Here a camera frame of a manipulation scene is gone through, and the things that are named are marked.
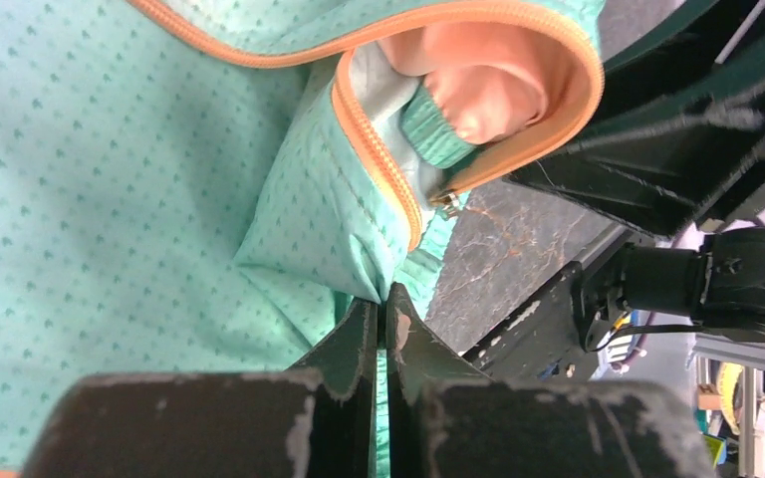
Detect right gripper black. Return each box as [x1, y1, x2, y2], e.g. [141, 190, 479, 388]
[508, 1, 765, 239]

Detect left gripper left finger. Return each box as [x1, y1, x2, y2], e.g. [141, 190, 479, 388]
[21, 300, 379, 477]

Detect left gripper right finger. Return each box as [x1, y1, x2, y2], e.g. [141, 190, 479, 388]
[385, 283, 715, 477]

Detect orange and teal jacket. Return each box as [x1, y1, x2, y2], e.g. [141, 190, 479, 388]
[0, 1, 604, 477]

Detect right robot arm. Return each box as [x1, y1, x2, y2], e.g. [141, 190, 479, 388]
[508, 1, 765, 352]

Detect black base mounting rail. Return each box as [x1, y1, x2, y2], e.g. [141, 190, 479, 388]
[463, 259, 621, 382]

